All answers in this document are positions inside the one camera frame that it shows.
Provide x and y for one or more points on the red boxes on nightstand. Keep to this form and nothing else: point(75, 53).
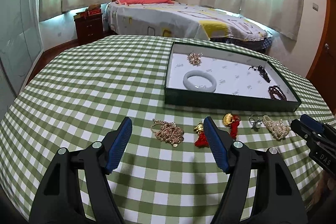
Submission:
point(89, 11)

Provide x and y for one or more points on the dark wooden nightstand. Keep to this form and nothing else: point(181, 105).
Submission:
point(89, 28)

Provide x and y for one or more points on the dark green jewelry tray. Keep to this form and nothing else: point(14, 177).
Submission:
point(244, 82)

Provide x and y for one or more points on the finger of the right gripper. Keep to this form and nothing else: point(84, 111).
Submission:
point(303, 131)
point(314, 125)

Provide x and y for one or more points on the white jade bangle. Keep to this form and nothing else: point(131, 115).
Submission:
point(199, 81)

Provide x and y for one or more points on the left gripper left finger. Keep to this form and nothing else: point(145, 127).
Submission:
point(58, 198)

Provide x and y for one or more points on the green checkered tablecloth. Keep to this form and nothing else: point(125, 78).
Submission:
point(87, 91)

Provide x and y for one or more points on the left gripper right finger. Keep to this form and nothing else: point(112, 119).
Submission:
point(277, 198)

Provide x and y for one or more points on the gold pendant red knot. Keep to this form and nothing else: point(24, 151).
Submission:
point(232, 121)

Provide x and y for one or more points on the bed with patterned sheet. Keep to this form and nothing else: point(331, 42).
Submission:
point(179, 20)

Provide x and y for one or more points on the frosted glass wardrobe door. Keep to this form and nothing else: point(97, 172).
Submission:
point(21, 45)

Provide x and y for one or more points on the gold charm red tassel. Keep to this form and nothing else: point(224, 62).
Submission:
point(201, 141)

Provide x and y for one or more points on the wooden room door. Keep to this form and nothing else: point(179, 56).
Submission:
point(322, 71)

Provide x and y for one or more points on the pink pillow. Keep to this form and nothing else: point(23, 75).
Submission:
point(142, 2)

